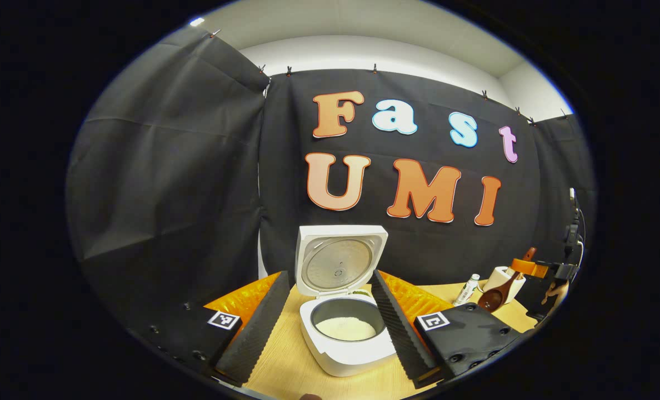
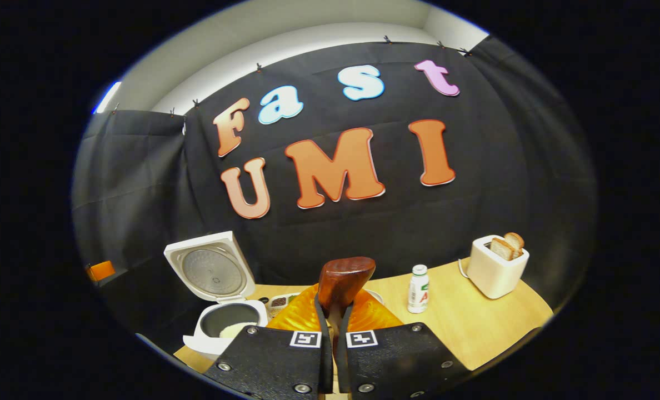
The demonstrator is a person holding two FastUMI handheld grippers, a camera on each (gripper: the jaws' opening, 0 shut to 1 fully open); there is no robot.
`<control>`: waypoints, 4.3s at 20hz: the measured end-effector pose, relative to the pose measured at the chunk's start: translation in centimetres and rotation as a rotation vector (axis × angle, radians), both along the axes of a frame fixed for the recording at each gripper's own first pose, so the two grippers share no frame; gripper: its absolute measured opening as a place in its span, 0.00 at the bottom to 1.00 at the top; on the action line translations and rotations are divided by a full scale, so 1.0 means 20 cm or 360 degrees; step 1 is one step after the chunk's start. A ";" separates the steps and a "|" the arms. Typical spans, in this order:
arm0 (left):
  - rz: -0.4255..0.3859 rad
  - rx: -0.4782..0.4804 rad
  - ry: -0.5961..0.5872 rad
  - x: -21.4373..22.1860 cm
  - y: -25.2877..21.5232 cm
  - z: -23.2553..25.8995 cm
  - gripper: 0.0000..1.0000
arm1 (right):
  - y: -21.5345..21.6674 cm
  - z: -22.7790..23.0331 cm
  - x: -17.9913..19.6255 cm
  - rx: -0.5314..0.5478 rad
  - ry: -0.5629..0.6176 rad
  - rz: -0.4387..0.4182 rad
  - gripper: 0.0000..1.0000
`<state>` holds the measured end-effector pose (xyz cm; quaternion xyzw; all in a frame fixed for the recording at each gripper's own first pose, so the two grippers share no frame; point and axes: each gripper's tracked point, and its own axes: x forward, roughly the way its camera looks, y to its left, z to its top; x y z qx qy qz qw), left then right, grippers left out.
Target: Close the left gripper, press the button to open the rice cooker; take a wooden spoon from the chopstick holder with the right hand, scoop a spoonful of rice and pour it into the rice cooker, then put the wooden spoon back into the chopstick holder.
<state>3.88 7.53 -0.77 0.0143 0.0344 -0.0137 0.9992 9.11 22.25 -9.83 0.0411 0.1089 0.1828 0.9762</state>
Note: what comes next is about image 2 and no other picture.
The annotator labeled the white toaster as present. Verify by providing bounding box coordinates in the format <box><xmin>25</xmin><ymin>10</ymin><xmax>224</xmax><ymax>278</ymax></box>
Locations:
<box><xmin>466</xmin><ymin>234</ymin><xmax>530</xmax><ymax>300</ymax></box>

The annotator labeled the white rice cooker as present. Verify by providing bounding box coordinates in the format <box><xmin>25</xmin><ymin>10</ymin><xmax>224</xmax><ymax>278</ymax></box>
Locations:
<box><xmin>163</xmin><ymin>231</ymin><xmax>269</xmax><ymax>356</ymax></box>

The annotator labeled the white drink bottle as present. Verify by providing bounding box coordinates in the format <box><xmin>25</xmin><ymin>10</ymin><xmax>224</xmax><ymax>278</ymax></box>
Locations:
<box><xmin>407</xmin><ymin>264</ymin><xmax>430</xmax><ymax>314</ymax></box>

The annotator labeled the brown wooden spoon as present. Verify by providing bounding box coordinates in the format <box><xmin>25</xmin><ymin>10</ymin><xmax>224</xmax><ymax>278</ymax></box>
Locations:
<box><xmin>318</xmin><ymin>256</ymin><xmax>376</xmax><ymax>367</ymax></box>

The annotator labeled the black backdrop cloth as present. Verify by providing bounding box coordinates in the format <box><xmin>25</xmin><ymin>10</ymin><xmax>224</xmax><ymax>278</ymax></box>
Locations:
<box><xmin>72</xmin><ymin>34</ymin><xmax>597</xmax><ymax>334</ymax></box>

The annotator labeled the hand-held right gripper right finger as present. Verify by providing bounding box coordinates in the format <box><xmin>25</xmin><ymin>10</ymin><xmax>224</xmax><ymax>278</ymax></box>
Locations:
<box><xmin>336</xmin><ymin>289</ymin><xmax>472</xmax><ymax>399</ymax></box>

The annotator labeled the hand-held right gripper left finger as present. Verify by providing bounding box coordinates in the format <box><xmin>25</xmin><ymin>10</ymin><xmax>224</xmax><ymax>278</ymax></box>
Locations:
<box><xmin>202</xmin><ymin>283</ymin><xmax>333</xmax><ymax>398</ymax></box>

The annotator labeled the white divided condiment tray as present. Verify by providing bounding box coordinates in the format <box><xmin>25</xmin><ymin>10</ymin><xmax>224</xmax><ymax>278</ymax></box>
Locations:
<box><xmin>268</xmin><ymin>293</ymin><xmax>302</xmax><ymax>312</ymax></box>

